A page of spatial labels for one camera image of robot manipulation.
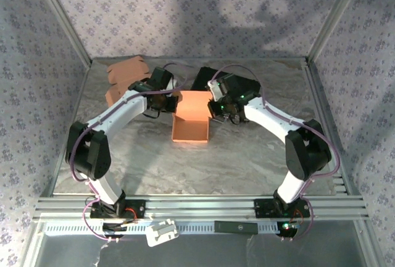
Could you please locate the brown cardboard box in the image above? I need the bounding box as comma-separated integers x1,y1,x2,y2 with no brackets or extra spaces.
171,89,214,144
104,55,154,108

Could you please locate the black ribbed carrying case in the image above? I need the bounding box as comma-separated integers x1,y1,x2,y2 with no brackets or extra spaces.
190,66,262,101

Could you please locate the black bar-shaped device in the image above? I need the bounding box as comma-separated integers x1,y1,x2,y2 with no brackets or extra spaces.
214,220,259,234

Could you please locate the black controller board green light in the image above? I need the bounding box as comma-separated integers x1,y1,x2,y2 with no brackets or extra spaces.
276,221,301,239

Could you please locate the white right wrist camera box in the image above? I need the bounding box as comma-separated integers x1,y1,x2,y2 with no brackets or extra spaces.
206,78,225,102

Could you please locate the aluminium rear rail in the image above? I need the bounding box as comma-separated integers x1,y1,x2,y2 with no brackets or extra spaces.
91,57,309,64

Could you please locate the aluminium side rail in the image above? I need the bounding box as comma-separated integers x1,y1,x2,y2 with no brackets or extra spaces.
23,60,93,267
304,59,388,267

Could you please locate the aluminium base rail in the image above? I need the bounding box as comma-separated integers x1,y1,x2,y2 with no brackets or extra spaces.
32,194,370,222

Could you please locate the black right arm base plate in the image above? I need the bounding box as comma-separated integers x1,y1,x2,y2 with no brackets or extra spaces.
253,198,311,218

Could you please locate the aluminium corner post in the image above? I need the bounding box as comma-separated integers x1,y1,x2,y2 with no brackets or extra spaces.
305,0,370,64
30,0,93,66

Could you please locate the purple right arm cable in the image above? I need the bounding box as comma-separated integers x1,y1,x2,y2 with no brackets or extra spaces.
209,64,341,242

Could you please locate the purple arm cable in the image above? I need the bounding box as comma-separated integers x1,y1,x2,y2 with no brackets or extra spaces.
209,64,341,242
68,62,189,243

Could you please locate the white slotted cable duct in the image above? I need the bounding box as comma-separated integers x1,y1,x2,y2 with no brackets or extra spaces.
44,221,282,236

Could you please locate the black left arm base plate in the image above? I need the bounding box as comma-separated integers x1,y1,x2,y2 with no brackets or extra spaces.
89,199,146,220

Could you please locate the white plastic clip bracket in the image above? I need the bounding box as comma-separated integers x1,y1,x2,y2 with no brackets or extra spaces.
145,218,180,247

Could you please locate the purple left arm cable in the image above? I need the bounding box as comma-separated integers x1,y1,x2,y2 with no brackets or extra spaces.
68,62,189,243

